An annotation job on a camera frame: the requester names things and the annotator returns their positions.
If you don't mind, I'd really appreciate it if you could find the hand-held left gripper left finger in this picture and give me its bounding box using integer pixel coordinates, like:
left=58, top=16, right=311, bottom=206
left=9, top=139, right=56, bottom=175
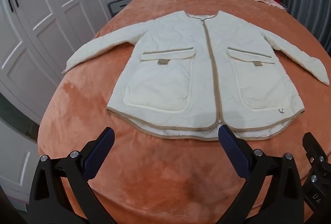
left=29, top=127, right=115, bottom=224

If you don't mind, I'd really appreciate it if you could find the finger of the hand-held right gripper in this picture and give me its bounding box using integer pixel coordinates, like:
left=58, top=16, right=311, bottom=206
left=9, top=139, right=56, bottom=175
left=302, top=132, right=329, bottom=171

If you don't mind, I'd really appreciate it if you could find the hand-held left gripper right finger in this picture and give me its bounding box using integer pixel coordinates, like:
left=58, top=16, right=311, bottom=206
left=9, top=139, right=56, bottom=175
left=218, top=126, right=305, bottom=224

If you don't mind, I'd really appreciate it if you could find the white quilted jacket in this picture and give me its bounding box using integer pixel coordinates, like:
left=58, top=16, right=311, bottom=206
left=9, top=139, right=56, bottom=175
left=62, top=10, right=327, bottom=142

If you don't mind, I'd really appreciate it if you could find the orange fleece blanket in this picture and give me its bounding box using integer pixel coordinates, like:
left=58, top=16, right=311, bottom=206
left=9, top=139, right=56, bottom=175
left=37, top=0, right=331, bottom=224

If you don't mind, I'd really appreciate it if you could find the white low cabinet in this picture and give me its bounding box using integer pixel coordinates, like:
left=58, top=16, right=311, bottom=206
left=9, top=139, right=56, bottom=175
left=0, top=118, right=39, bottom=213

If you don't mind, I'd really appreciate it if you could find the grey nightstand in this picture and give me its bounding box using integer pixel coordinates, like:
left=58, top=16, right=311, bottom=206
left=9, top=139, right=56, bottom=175
left=108, top=0, right=135, bottom=17

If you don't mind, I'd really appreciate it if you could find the white wardrobe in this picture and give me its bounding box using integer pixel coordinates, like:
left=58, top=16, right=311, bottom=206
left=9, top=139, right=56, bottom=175
left=0, top=0, right=117, bottom=121

